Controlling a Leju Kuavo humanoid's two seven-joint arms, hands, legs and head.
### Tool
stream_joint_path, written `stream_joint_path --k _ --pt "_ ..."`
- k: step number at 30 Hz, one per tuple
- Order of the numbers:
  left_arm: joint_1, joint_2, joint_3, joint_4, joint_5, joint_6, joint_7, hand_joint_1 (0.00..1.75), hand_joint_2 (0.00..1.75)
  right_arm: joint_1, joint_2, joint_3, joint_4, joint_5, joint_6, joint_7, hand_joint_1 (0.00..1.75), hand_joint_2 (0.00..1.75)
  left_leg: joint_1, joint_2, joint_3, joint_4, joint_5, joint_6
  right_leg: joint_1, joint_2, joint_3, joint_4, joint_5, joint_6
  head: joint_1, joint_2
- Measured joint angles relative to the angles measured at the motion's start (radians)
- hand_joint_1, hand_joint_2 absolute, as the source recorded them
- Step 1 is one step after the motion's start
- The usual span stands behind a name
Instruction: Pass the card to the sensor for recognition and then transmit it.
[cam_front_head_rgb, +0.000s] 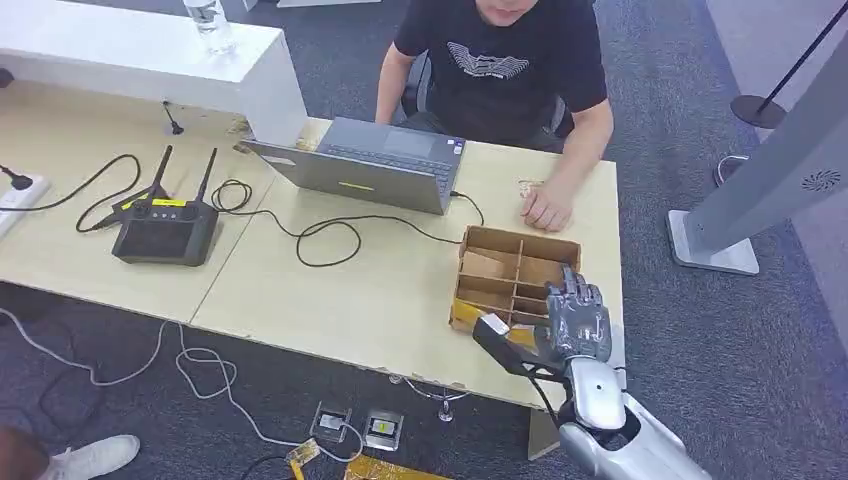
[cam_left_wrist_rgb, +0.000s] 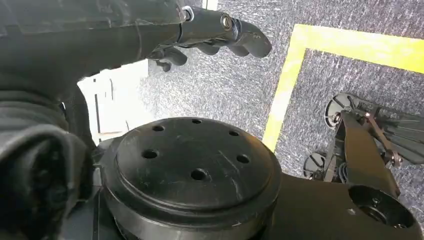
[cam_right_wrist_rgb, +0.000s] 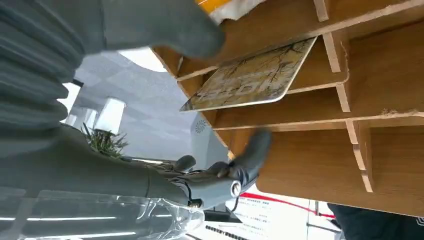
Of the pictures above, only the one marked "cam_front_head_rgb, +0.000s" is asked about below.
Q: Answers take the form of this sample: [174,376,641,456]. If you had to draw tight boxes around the white raised counter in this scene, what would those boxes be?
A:
[0,0,309,148]

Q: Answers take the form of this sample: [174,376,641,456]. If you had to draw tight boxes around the clear water bottle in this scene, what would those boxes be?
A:
[182,0,237,57]

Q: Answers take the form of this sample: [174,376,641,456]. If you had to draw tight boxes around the yellow packet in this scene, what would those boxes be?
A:
[450,298,539,350]

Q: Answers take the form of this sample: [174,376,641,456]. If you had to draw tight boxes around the white shoe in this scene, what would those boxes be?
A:
[38,434,142,480]

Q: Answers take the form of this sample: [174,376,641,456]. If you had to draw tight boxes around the person in black shirt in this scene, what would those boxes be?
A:
[374,0,616,233]

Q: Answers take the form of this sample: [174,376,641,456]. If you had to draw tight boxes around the black laptop power cable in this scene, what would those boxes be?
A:
[209,178,486,270]

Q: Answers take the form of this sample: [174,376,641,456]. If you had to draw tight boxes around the thin black floor cable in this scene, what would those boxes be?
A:
[36,368,105,427]

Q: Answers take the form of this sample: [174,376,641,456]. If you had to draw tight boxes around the pale desk leg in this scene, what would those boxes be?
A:
[527,406,564,462]

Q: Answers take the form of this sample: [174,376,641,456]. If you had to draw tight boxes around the yellow flat sheet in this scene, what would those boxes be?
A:
[343,455,450,480]

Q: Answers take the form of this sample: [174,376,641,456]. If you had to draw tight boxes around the black controller cable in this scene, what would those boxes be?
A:
[0,154,142,235]

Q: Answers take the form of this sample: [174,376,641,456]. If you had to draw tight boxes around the grey laptop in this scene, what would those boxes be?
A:
[239,117,467,217]

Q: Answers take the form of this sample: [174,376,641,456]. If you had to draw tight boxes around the small yellow circuit board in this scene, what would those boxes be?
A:
[284,437,323,472]

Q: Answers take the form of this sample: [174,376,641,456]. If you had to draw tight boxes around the clear floor socket box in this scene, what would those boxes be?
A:
[362,409,405,454]
[308,400,353,445]

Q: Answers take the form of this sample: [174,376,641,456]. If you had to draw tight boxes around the black power plug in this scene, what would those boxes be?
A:
[0,164,34,192]

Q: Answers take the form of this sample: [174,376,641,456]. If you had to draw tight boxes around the white ring cable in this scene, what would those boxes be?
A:
[712,154,751,189]

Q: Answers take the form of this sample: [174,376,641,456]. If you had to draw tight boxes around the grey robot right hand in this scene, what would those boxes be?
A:
[544,264,613,365]

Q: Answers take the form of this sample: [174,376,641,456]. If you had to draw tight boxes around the black controller with antennas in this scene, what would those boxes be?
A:
[110,144,221,268]

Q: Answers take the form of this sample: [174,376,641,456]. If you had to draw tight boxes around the white floor cable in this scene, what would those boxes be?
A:
[0,306,366,466]

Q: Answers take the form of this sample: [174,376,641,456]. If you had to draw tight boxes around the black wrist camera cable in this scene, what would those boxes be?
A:
[526,374,564,429]

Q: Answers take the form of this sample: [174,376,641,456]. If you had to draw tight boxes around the thin cable under desk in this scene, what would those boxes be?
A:
[388,374,472,425]

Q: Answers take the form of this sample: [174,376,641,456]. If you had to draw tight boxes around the grey office chair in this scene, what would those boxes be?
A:
[399,51,570,137]

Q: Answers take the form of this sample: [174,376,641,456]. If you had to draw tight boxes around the person's left hand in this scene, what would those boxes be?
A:
[519,181,575,234]

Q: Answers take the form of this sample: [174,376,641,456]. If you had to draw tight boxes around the black stanchion post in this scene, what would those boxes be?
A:
[728,0,848,132]

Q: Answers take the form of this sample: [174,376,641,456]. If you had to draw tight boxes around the grey stand with base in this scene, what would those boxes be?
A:
[665,29,848,278]

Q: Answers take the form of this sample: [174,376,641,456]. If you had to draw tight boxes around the white power strip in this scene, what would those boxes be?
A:
[0,173,52,240]

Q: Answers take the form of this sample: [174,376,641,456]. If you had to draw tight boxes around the wooden divided card box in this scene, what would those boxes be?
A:
[448,225,583,337]

